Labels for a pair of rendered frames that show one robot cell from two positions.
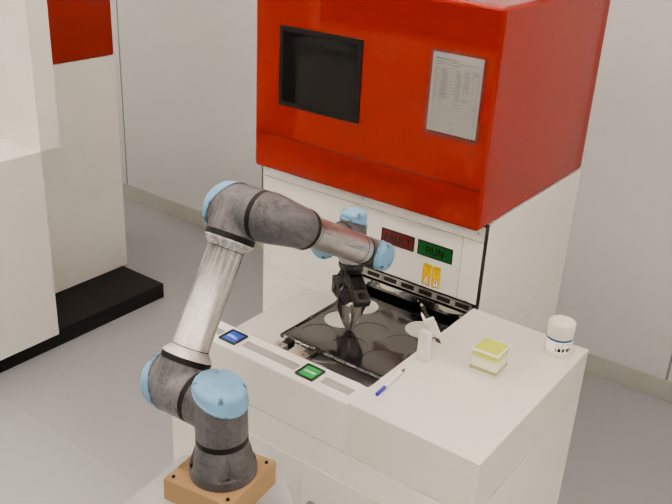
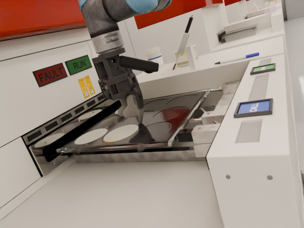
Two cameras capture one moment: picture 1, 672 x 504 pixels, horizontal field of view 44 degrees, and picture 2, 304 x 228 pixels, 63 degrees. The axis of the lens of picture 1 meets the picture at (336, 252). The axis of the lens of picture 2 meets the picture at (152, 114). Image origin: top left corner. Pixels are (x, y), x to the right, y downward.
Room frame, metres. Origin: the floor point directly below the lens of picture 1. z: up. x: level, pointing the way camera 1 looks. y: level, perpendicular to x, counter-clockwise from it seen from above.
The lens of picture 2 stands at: (2.11, 0.62, 1.12)
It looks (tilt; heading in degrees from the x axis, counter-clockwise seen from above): 17 degrees down; 266
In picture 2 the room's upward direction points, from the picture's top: 18 degrees counter-clockwise
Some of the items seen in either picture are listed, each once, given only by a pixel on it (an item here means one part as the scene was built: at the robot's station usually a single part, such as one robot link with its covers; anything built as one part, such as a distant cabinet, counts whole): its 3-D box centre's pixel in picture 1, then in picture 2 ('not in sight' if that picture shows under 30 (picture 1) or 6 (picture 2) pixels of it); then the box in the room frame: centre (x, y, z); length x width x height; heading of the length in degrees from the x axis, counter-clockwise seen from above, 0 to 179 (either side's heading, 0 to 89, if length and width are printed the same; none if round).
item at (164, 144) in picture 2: (320, 312); (105, 147); (2.20, 0.04, 0.90); 0.37 x 0.01 x 0.01; 145
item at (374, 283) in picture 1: (405, 305); (87, 126); (2.28, -0.22, 0.89); 0.44 x 0.02 x 0.10; 55
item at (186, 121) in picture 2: (333, 357); (193, 111); (1.95, -0.01, 0.90); 0.38 x 0.01 x 0.01; 55
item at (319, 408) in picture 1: (271, 378); (265, 116); (1.84, 0.15, 0.89); 0.55 x 0.09 x 0.14; 55
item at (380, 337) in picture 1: (370, 332); (138, 118); (2.10, -0.11, 0.90); 0.34 x 0.34 x 0.01; 55
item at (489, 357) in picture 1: (489, 357); (186, 56); (1.83, -0.40, 1.00); 0.07 x 0.07 x 0.07; 57
